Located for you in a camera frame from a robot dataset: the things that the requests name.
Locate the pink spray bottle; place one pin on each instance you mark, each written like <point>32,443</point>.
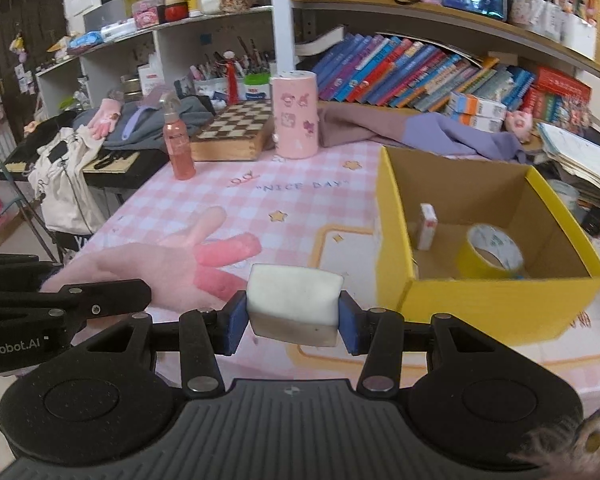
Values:
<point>179,150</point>

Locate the purple mauve cloth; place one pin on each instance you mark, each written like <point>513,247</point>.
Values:
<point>430,132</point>

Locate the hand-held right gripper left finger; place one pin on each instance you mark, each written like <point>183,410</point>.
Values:
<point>235,322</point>

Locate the red tassel ornament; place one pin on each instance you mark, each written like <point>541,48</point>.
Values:
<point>231,80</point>

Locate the red boxed book set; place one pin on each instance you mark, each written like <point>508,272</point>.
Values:
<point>560,95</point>

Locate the grey storage box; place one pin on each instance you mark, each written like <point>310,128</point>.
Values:
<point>107,15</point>

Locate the pink cartoon cylinder container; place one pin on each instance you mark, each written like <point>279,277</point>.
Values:
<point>295,120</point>

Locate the pens in clear holder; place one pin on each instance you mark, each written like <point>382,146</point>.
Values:
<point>205,67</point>

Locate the yellow tape roll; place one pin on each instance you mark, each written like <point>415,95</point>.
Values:
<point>467,262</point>

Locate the dark wooden door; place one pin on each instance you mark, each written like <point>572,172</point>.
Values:
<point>25,10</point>

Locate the pink glove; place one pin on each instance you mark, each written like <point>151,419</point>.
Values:
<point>130,265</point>
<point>105,120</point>

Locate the grey folded clothing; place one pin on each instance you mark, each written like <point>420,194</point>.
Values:
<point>200,115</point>

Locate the yellow cardboard box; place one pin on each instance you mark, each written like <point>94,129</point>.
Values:
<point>480,310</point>

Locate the small white red box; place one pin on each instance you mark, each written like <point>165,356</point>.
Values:
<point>426,227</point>

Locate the white shelf unit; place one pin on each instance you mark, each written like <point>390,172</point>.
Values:
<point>180,45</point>

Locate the black white notebook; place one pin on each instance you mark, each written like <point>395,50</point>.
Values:
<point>320,42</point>

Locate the pink pig plush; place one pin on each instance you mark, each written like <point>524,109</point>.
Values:
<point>520,125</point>

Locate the pink checked tablecloth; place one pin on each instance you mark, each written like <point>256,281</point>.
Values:
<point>260,200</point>

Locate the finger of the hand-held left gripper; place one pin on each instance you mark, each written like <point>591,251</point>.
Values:
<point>10,275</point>
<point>105,297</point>

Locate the orange white carton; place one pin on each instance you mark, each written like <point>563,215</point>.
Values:
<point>480,105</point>
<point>480,122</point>

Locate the white stationery organizer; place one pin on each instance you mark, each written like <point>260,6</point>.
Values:
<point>555,15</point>

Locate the black power adapter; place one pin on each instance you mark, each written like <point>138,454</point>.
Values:
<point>594,220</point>

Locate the stack of papers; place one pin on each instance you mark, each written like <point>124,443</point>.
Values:
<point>580,160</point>

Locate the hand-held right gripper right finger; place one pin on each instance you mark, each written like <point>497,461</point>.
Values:
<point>350,325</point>

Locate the red round doll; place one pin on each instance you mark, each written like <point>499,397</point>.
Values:
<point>176,7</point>

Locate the wooden bookshelf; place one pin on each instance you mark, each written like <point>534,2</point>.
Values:
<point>405,22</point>

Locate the black electronic keyboard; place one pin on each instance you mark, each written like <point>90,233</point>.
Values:
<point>125,165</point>

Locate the white tote bag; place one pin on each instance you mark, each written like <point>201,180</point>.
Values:
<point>65,185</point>

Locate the white tape roll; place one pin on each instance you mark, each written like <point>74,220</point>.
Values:
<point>567,195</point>

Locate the pink tin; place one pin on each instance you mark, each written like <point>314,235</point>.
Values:
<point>146,15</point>

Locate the white foam block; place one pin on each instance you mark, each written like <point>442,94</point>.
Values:
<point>292,305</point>

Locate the row of blue red books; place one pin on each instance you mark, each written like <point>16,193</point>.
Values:
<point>405,75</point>

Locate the wooden chessboard box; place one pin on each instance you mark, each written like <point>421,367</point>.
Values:
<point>230,125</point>

